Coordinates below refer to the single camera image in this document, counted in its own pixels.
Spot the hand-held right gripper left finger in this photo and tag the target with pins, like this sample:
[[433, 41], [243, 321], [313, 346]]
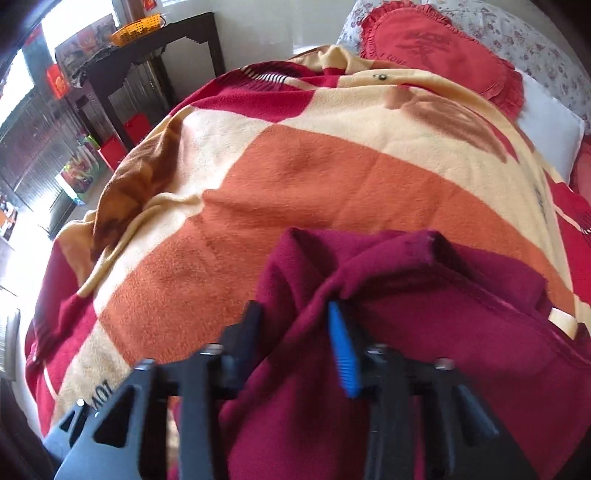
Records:
[[240, 344]]

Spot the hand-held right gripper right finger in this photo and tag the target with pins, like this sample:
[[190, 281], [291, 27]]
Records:
[[345, 350]]

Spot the maroon fleece garment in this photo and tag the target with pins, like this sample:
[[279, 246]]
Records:
[[461, 346]]

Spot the red and cream printed blanket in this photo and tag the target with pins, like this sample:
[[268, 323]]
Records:
[[300, 184]]

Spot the red gift bag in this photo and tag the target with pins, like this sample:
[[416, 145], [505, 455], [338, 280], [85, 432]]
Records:
[[137, 129], [111, 154]]

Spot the colourful printed bag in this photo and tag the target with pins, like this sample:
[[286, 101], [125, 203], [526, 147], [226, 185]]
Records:
[[78, 175]]

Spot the dark slatted radiator cover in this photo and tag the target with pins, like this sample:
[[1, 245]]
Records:
[[41, 152]]

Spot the white pillow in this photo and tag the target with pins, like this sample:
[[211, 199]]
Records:
[[549, 124]]

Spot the large red frilled cushion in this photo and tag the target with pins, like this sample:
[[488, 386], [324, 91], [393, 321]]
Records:
[[438, 50]]

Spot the dark wooden side table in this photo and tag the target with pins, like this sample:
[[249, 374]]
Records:
[[184, 32]]

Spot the red box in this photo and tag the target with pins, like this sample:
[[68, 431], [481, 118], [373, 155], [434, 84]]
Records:
[[56, 83]]

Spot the orange plastic basket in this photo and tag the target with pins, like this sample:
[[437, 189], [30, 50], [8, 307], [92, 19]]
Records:
[[136, 30]]

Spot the printed picture boxes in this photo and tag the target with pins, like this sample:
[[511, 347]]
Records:
[[87, 37]]

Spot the red paper sign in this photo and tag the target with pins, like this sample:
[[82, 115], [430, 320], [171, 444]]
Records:
[[147, 3]]

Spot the floral pillow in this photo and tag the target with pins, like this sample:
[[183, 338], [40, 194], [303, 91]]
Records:
[[531, 41]]

